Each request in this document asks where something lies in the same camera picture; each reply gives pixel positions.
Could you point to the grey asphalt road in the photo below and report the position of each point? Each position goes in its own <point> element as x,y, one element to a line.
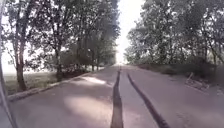
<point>86,106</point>

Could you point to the row of trees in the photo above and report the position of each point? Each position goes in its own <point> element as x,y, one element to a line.
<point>176,33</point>
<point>60,36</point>

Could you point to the grass verge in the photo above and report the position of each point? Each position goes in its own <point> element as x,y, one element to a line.
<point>33,80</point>

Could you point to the leaf-strewn dirt verge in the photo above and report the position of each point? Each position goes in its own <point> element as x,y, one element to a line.
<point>196,81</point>

